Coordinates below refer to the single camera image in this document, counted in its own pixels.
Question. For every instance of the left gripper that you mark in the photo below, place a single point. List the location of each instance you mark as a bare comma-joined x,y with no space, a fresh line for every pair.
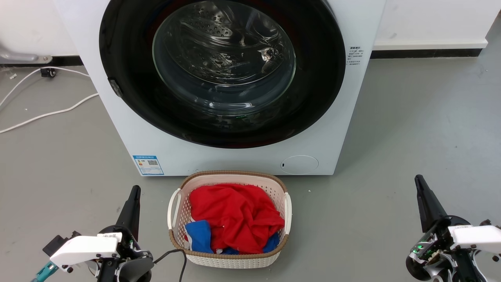
84,248

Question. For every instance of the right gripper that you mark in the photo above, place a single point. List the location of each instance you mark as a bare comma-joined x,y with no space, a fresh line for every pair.
469,239

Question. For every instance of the white front-load washing machine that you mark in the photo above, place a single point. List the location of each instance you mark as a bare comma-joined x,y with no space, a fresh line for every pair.
235,160

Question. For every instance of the round black glass washer door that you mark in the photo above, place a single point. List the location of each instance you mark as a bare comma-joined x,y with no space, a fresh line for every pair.
125,51

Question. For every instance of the blue energy label sticker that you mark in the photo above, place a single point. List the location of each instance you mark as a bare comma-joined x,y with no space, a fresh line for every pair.
148,165

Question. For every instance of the blue garment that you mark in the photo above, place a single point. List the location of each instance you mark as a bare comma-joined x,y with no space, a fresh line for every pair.
199,237

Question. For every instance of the red garment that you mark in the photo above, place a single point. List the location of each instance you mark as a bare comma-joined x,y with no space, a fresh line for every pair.
235,215

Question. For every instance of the white plastic laundry basket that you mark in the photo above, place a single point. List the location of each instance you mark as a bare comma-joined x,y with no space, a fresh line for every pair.
231,259

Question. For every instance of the round white filter cover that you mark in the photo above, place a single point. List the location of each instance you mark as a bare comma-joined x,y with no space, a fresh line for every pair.
299,165

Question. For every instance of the small printed text sticker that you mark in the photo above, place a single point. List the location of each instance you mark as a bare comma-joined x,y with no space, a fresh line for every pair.
354,55

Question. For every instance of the steel washer drum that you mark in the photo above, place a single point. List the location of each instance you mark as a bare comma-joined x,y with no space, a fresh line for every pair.
223,51

